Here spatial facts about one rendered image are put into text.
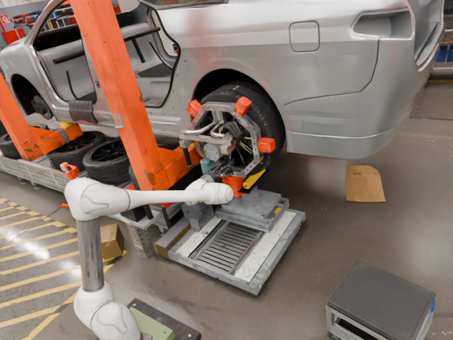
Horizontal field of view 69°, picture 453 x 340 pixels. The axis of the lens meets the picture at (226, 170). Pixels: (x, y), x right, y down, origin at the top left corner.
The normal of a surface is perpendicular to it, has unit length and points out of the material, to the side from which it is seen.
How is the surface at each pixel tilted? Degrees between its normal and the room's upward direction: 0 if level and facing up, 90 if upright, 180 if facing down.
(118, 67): 90
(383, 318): 0
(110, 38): 90
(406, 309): 0
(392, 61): 89
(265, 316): 0
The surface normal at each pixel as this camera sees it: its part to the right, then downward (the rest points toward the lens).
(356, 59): -0.48, 0.51
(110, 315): -0.10, -0.83
